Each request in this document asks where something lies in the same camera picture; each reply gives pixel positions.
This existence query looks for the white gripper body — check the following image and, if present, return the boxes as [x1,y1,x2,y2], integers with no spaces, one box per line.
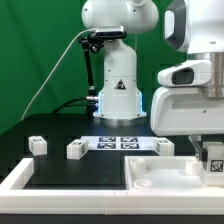
[151,59,224,136]

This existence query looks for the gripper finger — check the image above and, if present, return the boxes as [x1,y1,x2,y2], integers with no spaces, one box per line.
[189,135,203,161]

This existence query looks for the white square table top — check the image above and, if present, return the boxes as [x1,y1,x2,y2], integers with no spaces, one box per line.
[124,156,224,190]

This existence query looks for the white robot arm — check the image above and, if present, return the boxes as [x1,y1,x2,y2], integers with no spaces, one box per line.
[82,0,224,162]

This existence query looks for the white U-shaped obstacle fence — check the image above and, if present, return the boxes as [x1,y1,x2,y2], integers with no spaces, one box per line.
[0,158,224,215]

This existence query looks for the white AprilTag base plate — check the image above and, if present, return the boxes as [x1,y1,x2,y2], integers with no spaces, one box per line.
[81,136,156,151]

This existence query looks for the grey mounted camera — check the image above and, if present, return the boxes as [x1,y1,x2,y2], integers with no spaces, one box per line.
[95,26,127,39]

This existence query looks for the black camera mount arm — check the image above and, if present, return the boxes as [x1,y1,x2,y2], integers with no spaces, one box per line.
[78,36,97,96]

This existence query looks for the grey cable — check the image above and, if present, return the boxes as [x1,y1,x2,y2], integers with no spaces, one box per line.
[20,28,96,122]

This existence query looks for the black cables at base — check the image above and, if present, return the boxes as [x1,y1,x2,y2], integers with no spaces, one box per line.
[53,97,90,114]

